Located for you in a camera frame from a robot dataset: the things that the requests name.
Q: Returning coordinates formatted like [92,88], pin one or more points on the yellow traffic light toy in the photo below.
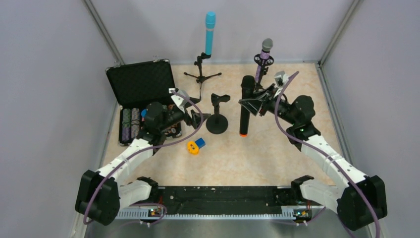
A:
[193,147]

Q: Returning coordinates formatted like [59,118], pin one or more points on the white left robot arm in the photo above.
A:
[102,193]

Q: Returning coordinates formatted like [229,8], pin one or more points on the black shock-mount tripod stand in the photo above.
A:
[263,60]

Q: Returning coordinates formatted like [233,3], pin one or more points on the teal blue microphone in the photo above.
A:
[210,21]

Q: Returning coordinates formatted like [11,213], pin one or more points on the blue toy block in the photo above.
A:
[200,143]

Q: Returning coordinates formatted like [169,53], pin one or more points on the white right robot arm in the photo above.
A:
[357,199]

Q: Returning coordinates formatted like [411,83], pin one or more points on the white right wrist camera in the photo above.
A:
[281,78]

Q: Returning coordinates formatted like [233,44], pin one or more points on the black orange-tipped microphone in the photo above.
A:
[247,85]

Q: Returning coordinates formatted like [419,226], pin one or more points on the black round-base microphone stand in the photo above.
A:
[217,123]

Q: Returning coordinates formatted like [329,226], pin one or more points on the black poker chip case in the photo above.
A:
[135,86]

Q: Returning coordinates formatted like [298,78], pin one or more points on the purple glitter microphone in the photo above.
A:
[267,45]

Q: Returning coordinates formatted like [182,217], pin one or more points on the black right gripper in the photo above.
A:
[264,102]

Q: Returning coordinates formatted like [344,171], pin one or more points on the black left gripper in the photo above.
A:
[190,117]

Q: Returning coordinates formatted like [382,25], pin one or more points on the black tripod microphone stand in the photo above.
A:
[200,79]

